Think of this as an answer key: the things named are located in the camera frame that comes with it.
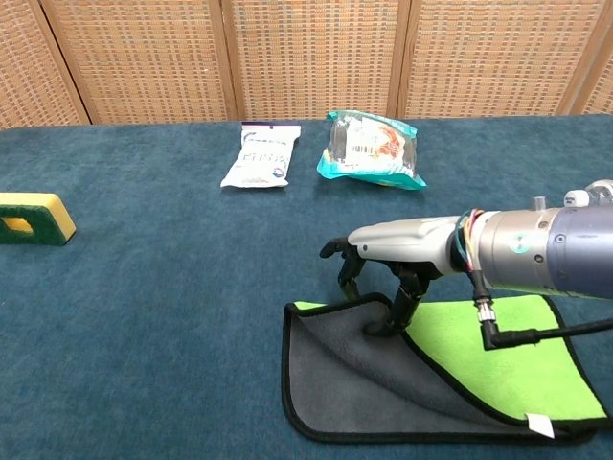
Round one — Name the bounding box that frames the blue table cover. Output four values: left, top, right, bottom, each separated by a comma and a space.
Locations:
0, 113, 613, 460

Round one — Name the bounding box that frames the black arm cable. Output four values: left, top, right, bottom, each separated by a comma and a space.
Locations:
471, 270, 613, 353

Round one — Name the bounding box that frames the teal snack bag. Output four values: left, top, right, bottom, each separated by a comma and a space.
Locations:
316, 109, 428, 192

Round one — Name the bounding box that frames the yellow green sponge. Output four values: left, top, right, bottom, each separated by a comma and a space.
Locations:
0, 192, 78, 247

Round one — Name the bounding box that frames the woven folding screen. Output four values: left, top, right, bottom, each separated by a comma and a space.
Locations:
0, 0, 613, 128

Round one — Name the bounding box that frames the grey and green cloth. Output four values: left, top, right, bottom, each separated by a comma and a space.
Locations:
282, 292, 609, 445

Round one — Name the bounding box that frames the white wipes packet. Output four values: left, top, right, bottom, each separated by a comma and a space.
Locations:
219, 121, 303, 190

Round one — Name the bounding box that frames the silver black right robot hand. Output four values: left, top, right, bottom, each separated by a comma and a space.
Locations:
319, 215, 464, 337

